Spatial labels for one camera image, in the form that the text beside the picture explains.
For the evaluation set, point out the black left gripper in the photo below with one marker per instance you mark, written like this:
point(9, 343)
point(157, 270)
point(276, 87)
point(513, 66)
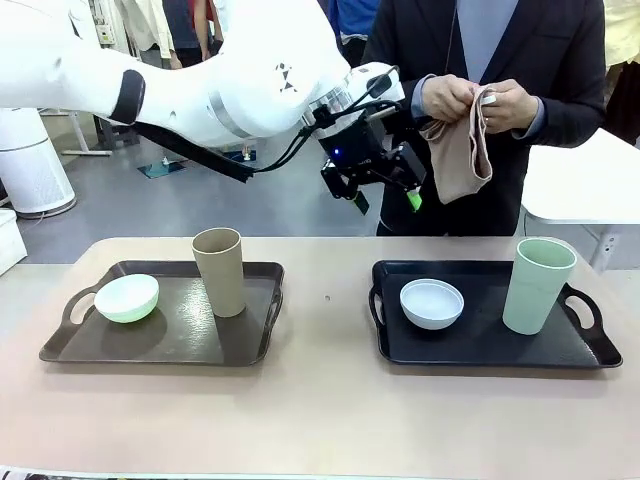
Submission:
point(350, 140)

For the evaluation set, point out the beige cloth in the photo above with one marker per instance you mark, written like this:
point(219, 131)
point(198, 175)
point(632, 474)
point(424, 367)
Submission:
point(455, 160)

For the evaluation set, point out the person's left forearm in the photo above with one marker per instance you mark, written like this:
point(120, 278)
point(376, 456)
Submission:
point(565, 122)

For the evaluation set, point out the person's right forearm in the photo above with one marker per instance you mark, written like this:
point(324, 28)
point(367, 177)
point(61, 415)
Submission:
point(412, 100)

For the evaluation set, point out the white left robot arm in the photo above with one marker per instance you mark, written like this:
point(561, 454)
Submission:
point(200, 65)

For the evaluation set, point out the black plastic tray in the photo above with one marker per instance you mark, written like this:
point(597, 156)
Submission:
point(475, 347)

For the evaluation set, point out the brown plastic tray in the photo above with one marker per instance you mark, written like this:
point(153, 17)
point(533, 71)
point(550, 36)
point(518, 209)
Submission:
point(190, 342)

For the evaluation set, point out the person's right hand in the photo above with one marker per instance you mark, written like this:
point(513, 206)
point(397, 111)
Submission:
point(445, 97)

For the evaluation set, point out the person's left hand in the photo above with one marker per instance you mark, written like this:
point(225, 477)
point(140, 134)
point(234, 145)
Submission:
point(515, 107)

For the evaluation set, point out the pale blue bowl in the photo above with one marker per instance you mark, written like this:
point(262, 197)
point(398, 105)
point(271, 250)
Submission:
point(432, 310)

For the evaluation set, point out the tall beige cup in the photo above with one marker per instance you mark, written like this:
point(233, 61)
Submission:
point(220, 280)

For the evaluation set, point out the tall mint green cup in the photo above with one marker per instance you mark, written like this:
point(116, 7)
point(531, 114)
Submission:
point(535, 295)

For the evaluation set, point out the white side table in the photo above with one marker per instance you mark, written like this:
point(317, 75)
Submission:
point(580, 175)

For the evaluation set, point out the person in dark jacket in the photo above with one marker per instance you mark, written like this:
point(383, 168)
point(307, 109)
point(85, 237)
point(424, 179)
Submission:
point(550, 50)

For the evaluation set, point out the blue floor plate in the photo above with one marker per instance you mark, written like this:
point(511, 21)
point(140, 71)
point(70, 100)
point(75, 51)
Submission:
point(160, 169)

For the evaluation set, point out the background person in blue shirt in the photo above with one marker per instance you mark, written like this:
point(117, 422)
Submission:
point(185, 25)

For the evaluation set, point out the green and white bowl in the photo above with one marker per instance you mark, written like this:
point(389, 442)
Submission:
point(127, 300)

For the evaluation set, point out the yellow hanging garment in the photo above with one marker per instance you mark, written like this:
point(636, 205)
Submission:
point(622, 30)

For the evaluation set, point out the background desk with metal legs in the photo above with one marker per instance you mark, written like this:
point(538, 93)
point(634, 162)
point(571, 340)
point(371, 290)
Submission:
point(75, 132)

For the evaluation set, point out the white cylindrical air purifier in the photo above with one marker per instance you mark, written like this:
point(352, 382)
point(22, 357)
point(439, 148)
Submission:
point(35, 165)

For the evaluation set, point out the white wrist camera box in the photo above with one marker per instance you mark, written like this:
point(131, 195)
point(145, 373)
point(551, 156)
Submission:
point(360, 82)

